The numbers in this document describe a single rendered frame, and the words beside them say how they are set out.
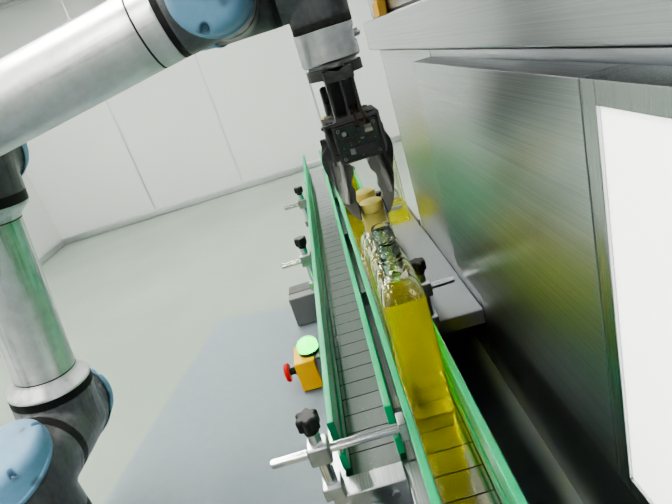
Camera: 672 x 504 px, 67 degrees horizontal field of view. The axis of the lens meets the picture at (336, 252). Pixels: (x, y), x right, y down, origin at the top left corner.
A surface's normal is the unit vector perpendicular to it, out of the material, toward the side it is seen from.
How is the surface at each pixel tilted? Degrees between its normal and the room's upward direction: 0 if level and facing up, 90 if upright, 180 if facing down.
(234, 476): 0
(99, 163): 90
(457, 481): 0
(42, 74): 84
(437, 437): 0
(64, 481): 91
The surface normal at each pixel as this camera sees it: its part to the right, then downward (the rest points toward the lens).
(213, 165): 0.08, 0.36
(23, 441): -0.26, -0.84
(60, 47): -0.11, -0.03
